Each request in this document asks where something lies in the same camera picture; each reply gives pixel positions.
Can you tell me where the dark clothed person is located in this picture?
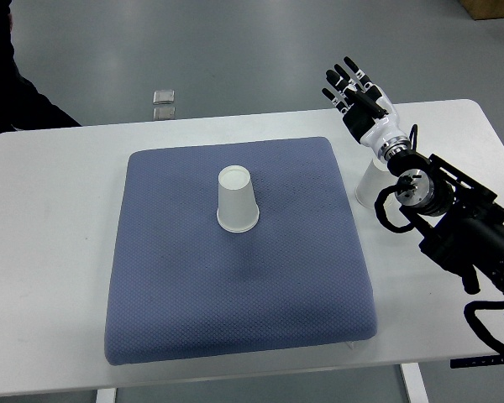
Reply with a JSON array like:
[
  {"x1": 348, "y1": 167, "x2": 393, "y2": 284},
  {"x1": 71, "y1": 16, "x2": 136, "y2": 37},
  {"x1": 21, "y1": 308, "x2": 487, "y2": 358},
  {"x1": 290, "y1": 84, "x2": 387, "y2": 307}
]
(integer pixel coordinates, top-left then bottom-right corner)
[{"x1": 0, "y1": 1, "x2": 80, "y2": 133}]

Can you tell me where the black white robotic hand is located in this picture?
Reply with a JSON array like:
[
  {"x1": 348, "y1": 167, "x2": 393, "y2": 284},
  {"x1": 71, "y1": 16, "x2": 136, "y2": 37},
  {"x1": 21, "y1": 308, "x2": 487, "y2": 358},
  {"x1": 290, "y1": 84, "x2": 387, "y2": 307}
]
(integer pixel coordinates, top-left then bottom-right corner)
[{"x1": 322, "y1": 56, "x2": 411, "y2": 162}]

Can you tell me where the white table leg left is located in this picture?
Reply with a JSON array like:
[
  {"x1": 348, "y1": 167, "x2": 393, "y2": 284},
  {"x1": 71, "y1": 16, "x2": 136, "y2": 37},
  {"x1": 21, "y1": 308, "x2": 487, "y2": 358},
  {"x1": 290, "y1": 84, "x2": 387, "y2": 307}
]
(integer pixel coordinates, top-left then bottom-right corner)
[{"x1": 95, "y1": 388, "x2": 117, "y2": 403}]

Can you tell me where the white table leg right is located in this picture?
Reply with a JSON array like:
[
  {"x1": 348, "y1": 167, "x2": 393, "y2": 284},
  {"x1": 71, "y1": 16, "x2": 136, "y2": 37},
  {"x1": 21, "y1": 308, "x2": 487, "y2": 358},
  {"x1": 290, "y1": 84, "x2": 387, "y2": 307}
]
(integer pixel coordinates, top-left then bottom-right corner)
[{"x1": 400, "y1": 363, "x2": 429, "y2": 403}]

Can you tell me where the blue textured cushion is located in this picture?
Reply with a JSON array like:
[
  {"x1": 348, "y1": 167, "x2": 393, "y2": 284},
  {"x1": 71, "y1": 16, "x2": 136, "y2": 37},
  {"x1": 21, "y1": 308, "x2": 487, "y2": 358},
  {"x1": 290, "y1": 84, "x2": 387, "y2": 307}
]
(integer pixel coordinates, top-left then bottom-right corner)
[{"x1": 105, "y1": 137, "x2": 377, "y2": 365}]

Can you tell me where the cardboard box corner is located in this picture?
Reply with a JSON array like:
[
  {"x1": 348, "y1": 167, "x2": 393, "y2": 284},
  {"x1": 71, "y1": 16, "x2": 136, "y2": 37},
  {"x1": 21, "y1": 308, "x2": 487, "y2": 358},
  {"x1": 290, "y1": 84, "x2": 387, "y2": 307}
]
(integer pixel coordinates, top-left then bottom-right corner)
[{"x1": 459, "y1": 0, "x2": 504, "y2": 20}]

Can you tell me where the lower metal floor plate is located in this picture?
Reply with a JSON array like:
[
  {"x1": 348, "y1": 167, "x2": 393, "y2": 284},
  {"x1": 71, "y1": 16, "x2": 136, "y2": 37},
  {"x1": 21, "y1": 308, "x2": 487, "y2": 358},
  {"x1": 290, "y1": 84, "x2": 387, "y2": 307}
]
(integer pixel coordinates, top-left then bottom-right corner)
[{"x1": 153, "y1": 107, "x2": 176, "y2": 121}]

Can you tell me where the metal floor plate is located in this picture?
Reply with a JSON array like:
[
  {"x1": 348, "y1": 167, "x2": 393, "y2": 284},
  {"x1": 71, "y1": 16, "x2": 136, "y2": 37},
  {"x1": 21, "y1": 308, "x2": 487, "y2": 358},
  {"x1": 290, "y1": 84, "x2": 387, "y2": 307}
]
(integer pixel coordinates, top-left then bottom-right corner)
[
  {"x1": 153, "y1": 90, "x2": 175, "y2": 105},
  {"x1": 153, "y1": 107, "x2": 176, "y2": 121}
]

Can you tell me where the black cable loop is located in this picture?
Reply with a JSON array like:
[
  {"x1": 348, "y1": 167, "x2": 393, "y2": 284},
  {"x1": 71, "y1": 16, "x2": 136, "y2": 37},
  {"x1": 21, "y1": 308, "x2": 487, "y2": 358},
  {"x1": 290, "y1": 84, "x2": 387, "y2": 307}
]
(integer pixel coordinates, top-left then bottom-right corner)
[{"x1": 464, "y1": 298, "x2": 504, "y2": 354}]

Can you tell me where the white table leg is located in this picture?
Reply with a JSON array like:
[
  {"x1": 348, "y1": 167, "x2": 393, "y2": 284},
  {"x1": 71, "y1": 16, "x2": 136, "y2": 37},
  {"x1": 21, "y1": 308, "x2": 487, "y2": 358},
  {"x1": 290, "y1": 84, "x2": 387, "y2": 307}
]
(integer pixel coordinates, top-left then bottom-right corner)
[
  {"x1": 95, "y1": 388, "x2": 117, "y2": 403},
  {"x1": 400, "y1": 363, "x2": 429, "y2": 403}
]

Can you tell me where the black desk control panel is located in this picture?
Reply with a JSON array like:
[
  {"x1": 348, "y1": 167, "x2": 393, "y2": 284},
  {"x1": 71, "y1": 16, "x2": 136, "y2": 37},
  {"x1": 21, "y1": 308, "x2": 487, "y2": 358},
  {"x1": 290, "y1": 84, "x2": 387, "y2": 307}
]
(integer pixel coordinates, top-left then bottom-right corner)
[{"x1": 449, "y1": 354, "x2": 504, "y2": 369}]

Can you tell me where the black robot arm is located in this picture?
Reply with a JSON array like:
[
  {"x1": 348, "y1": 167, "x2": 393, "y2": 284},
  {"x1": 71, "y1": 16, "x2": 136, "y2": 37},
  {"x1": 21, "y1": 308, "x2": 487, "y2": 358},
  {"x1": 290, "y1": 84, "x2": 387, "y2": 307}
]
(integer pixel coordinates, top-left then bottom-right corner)
[{"x1": 374, "y1": 128, "x2": 504, "y2": 295}]

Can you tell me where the white paper cup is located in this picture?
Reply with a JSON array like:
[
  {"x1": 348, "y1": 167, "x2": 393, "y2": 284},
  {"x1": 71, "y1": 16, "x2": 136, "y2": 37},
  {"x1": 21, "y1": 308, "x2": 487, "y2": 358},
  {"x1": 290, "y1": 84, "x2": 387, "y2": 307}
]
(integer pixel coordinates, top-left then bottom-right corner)
[
  {"x1": 355, "y1": 158, "x2": 397, "y2": 209},
  {"x1": 217, "y1": 165, "x2": 260, "y2": 233}
]

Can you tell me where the upper metal floor plate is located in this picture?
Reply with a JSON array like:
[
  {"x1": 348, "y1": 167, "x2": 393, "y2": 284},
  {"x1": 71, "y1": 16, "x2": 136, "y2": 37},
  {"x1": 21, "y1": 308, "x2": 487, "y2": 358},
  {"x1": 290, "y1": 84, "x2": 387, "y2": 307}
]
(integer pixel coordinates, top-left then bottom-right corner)
[{"x1": 153, "y1": 90, "x2": 175, "y2": 105}]

